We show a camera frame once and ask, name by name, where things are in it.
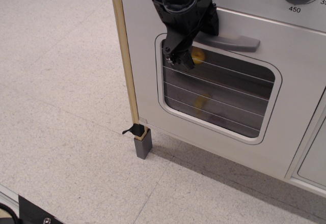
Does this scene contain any black cable loop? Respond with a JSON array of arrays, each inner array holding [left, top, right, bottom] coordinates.
[[0, 202, 20, 224]]

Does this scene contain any white toy oven cabinet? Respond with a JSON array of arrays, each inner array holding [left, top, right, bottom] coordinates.
[[118, 0, 326, 199]]

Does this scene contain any grey oven door handle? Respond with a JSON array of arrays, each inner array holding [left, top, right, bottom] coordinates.
[[194, 32, 260, 52]]

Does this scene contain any yellow toy banana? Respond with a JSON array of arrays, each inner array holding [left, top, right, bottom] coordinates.
[[194, 93, 211, 115]]

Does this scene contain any aluminium frame rail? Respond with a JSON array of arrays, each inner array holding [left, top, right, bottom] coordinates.
[[0, 184, 19, 217]]

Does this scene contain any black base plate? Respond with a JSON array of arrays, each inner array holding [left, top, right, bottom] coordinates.
[[18, 195, 63, 224]]

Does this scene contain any black tape piece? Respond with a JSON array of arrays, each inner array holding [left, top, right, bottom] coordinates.
[[122, 123, 145, 137]]

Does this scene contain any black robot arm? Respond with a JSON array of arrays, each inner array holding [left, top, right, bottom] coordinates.
[[152, 0, 219, 69]]

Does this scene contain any purple toy eggplant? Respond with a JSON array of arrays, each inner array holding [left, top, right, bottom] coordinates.
[[207, 115, 228, 126]]

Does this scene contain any grey plastic foot cap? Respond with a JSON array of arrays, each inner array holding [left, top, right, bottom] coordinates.
[[134, 129, 153, 160]]

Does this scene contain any wooden corner post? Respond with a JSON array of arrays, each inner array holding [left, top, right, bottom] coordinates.
[[112, 0, 141, 127]]

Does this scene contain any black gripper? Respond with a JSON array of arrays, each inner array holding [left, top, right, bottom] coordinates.
[[152, 0, 219, 70]]

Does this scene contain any white cabinet door right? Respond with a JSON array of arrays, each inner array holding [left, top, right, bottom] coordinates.
[[285, 93, 325, 197]]

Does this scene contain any white oven door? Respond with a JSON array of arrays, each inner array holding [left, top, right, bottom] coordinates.
[[119, 0, 326, 179]]

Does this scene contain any yellow handled toy knife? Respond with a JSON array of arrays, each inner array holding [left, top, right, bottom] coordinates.
[[191, 47, 206, 64]]

